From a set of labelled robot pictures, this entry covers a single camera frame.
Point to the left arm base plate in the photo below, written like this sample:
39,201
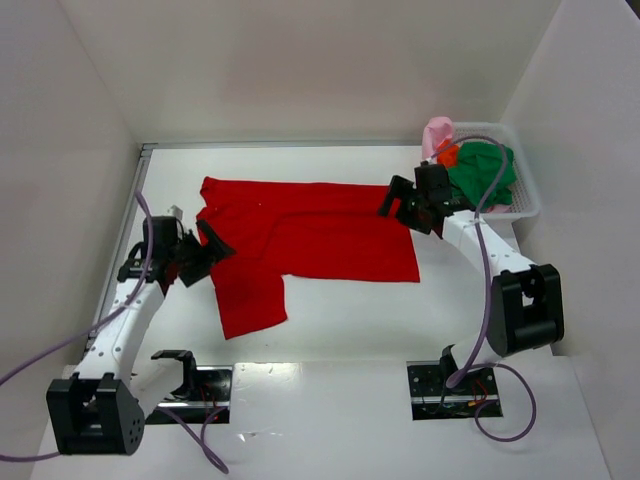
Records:
212,389

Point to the green t-shirt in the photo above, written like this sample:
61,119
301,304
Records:
477,166

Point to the red t-shirt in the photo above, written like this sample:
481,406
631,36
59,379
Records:
327,231

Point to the orange t-shirt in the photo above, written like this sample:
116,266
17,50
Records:
448,157

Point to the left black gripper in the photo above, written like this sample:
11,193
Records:
198,257

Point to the white plastic basket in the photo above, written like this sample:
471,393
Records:
526,201

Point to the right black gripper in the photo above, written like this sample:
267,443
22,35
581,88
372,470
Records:
407,206

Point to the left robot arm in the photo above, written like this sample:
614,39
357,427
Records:
101,408

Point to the pink t-shirt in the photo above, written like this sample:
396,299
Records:
437,131

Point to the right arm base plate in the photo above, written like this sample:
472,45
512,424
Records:
432,400

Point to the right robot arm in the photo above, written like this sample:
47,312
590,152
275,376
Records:
523,300

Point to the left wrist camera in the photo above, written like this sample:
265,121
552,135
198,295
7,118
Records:
175,211

